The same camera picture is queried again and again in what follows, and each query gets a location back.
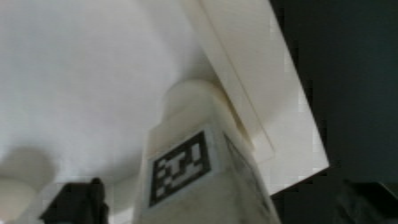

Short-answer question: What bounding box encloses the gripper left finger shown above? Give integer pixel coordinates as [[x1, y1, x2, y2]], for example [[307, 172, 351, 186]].
[[38, 178, 108, 224]]

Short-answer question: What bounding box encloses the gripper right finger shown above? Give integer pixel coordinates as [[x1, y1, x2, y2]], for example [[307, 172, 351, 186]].
[[335, 180, 398, 224]]

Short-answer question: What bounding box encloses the white table leg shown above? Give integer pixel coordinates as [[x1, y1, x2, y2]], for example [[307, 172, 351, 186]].
[[133, 80, 282, 224]]

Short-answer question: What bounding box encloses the white square tabletop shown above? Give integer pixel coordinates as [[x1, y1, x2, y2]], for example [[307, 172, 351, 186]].
[[0, 0, 328, 224]]

